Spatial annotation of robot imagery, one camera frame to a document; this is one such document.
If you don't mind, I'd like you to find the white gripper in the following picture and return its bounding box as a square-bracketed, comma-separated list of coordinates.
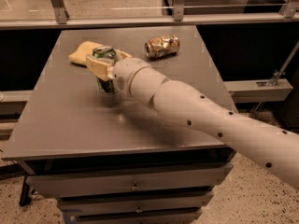
[86, 49, 150, 95]

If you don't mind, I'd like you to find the green soda can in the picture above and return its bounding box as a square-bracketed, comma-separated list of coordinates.
[92, 46, 118, 93]

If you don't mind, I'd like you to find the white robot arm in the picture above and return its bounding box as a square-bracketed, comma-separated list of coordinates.
[86, 55, 299, 189]

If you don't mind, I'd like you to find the crushed gold soda can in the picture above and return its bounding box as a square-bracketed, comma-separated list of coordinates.
[145, 35, 180, 59]

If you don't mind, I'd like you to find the yellow sponge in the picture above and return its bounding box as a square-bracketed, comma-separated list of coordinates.
[68, 41, 103, 66]

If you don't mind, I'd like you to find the grey drawer cabinet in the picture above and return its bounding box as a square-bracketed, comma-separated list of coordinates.
[4, 27, 233, 224]

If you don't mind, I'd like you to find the metal railing frame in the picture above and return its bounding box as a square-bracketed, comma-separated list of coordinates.
[0, 0, 299, 30]

